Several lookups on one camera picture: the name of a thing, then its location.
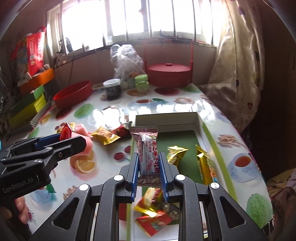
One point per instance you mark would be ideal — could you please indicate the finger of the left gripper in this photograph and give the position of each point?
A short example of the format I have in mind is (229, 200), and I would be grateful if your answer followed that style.
(67, 148)
(42, 142)

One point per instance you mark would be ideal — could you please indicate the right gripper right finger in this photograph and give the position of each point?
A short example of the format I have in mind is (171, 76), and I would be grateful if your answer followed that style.
(166, 177)

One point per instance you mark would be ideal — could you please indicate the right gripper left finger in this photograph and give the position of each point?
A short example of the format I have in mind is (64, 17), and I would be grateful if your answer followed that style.
(132, 178)

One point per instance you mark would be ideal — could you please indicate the red lidded jelly cup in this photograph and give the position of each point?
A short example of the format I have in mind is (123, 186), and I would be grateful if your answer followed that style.
(66, 132)

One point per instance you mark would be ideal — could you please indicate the white red nougat packet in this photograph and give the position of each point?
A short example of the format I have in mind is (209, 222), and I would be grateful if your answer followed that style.
(149, 168)

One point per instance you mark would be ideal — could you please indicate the red candy wrapper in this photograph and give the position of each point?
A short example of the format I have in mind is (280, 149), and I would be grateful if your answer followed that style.
(122, 131)

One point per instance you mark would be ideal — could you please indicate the person left hand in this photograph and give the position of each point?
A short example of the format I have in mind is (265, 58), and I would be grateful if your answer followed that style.
(22, 210)

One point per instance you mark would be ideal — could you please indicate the striped black white box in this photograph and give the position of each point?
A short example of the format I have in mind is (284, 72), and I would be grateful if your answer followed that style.
(35, 120)

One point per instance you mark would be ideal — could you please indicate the pink jelly cup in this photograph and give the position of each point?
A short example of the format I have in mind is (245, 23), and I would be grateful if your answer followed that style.
(80, 130)

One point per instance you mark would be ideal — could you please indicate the gold snack packet in box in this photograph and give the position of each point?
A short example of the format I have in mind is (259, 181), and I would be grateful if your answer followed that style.
(175, 155)

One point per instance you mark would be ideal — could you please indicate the green yellow box stack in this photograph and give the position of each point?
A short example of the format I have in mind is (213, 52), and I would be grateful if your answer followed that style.
(22, 113)

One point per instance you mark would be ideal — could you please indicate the gold orange bar packet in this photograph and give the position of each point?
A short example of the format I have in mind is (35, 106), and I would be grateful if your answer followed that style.
(206, 166)

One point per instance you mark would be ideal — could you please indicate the yellow snack packet near box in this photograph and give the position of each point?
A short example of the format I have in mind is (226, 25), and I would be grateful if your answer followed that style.
(103, 136)

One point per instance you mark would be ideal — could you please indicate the red oval bowl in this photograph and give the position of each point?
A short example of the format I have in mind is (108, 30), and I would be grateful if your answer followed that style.
(73, 95)

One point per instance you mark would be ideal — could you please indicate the orange box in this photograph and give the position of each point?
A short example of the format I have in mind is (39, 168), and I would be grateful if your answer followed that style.
(41, 79)

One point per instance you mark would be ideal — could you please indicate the dark jar with clear lid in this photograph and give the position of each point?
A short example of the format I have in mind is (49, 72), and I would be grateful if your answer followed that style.
(112, 88)

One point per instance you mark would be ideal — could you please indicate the red snack bag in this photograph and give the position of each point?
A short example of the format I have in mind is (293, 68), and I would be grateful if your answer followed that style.
(29, 53)

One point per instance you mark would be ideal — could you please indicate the small green jar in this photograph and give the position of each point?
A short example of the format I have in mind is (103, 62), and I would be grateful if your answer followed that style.
(141, 83)

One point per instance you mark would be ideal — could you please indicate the clear plastic bag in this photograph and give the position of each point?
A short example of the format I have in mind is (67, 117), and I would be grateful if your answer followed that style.
(125, 61)

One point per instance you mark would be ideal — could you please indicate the floral curtain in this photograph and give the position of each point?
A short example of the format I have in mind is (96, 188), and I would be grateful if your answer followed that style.
(237, 77)

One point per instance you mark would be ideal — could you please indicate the red basket with handle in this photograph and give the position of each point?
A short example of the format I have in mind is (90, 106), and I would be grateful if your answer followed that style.
(169, 75)

